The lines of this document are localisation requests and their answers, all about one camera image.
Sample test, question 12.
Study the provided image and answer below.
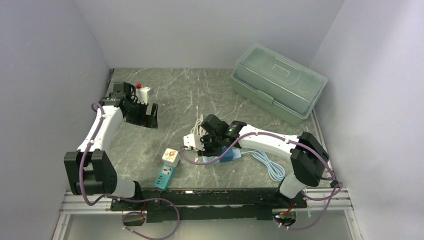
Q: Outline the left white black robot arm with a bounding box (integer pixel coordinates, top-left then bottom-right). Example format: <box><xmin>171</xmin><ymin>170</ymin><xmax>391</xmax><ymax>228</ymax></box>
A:
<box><xmin>63</xmin><ymin>81</ymin><xmax>158</xmax><ymax>210</ymax></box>

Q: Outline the white cube socket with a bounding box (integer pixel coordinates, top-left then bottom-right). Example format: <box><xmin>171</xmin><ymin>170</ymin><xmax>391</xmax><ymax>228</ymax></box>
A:
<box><xmin>161</xmin><ymin>148</ymin><xmax>180</xmax><ymax>167</ymax></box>

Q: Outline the light blue power strip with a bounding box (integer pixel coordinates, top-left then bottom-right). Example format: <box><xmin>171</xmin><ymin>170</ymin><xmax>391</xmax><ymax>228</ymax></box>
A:
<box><xmin>195</xmin><ymin>148</ymin><xmax>286</xmax><ymax>182</ymax></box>

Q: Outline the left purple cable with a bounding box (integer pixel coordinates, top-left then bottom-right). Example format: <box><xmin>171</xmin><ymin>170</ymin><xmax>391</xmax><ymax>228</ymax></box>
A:
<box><xmin>78</xmin><ymin>102</ymin><xmax>181</xmax><ymax>240</ymax></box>

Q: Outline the black base frame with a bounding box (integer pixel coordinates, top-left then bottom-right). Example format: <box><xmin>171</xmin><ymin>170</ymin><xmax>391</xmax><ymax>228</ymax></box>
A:
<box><xmin>110</xmin><ymin>187</ymin><xmax>307</xmax><ymax>223</ymax></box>

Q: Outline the blue cube adapter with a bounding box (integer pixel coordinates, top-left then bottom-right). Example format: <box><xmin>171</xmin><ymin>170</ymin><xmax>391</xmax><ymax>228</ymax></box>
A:
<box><xmin>219</xmin><ymin>146</ymin><xmax>234</xmax><ymax>163</ymax></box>

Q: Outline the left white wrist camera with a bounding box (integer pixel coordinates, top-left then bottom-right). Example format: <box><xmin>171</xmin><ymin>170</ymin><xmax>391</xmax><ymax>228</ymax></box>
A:
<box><xmin>135</xmin><ymin>83</ymin><xmax>155</xmax><ymax>105</ymax></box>

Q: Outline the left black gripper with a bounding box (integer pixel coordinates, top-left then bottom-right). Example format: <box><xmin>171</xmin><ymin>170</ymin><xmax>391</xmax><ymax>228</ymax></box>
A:
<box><xmin>125</xmin><ymin>98</ymin><xmax>158</xmax><ymax>129</ymax></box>

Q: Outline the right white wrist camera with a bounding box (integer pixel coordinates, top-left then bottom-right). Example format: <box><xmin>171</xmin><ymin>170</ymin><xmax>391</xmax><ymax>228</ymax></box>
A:
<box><xmin>183</xmin><ymin>133</ymin><xmax>204</xmax><ymax>151</ymax></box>

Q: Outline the teal power strip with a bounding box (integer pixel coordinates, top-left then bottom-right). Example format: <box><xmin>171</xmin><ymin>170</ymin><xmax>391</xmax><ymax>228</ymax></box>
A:
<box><xmin>154</xmin><ymin>114</ymin><xmax>213</xmax><ymax>191</ymax></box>

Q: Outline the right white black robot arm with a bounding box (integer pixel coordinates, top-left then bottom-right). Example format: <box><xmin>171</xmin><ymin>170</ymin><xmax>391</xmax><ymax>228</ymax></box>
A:
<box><xmin>199</xmin><ymin>114</ymin><xmax>331</xmax><ymax>208</ymax></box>

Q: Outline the green plastic toolbox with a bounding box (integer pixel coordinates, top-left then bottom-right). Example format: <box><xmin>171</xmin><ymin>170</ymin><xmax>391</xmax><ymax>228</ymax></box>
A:
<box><xmin>231</xmin><ymin>44</ymin><xmax>328</xmax><ymax>125</ymax></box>

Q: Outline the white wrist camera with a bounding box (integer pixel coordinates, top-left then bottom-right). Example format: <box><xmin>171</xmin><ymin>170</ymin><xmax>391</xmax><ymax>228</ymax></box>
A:
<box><xmin>183</xmin><ymin>133</ymin><xmax>204</xmax><ymax>151</ymax></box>
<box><xmin>135</xmin><ymin>83</ymin><xmax>155</xmax><ymax>105</ymax></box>

